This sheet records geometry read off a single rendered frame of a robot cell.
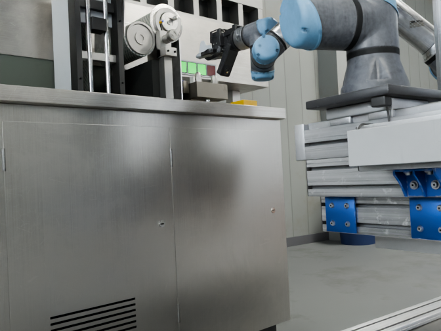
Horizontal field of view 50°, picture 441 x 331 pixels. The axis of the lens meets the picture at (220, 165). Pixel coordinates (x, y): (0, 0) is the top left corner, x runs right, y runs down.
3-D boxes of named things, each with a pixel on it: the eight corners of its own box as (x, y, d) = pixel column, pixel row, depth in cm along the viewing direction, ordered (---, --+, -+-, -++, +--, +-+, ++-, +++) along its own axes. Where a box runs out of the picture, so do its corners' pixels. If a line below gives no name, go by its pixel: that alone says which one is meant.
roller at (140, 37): (127, 51, 169) (126, 18, 169) (95, 66, 188) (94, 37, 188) (155, 56, 177) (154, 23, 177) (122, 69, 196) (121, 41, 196)
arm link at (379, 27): (412, 46, 104) (408, -15, 104) (359, 44, 100) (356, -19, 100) (378, 60, 116) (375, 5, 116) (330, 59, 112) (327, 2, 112)
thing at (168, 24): (157, 18, 176) (170, 8, 180) (155, 20, 178) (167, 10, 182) (169, 35, 179) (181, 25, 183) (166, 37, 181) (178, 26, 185)
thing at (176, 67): (181, 85, 185) (178, 38, 185) (149, 95, 203) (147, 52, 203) (182, 85, 185) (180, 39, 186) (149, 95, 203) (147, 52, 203)
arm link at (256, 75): (251, 75, 144) (249, 40, 145) (250, 83, 156) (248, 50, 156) (277, 74, 144) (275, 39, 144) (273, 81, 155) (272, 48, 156)
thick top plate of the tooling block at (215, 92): (197, 96, 184) (196, 81, 184) (143, 110, 214) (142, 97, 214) (228, 99, 194) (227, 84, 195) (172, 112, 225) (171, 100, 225)
